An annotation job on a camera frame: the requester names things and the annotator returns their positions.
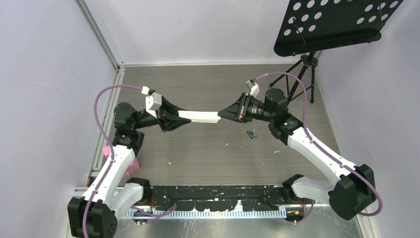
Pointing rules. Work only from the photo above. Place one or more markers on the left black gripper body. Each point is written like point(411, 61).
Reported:
point(159, 116)

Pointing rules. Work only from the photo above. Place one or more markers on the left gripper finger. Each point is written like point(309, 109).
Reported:
point(171, 108)
point(172, 124)

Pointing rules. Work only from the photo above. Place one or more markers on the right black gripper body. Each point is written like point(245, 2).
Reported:
point(245, 101)

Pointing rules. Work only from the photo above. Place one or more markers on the white silver prism bar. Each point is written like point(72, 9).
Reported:
point(200, 117)

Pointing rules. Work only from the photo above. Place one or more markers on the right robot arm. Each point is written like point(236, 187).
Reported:
point(350, 188)

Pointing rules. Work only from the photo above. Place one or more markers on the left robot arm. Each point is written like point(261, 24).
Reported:
point(96, 213)

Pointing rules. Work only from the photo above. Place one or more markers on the dark green battery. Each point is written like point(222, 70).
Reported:
point(250, 135)

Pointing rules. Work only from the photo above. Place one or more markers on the blue purple battery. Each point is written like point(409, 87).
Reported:
point(253, 134)

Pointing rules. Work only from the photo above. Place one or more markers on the pink metronome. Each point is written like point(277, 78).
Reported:
point(124, 163)

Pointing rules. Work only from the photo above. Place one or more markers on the black tripod stand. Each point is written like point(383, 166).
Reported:
point(307, 61)

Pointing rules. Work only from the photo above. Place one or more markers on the black perforated music stand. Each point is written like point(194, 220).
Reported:
point(316, 25)

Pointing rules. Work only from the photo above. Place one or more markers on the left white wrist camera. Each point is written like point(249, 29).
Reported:
point(153, 101)

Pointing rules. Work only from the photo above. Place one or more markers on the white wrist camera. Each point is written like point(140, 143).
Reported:
point(153, 101)
point(253, 86)

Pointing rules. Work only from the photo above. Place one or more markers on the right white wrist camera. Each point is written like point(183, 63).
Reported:
point(253, 86)

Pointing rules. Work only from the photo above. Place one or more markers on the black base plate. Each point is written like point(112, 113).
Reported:
point(217, 198)

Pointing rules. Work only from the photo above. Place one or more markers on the white slotted cable duct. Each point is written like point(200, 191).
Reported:
point(234, 214)

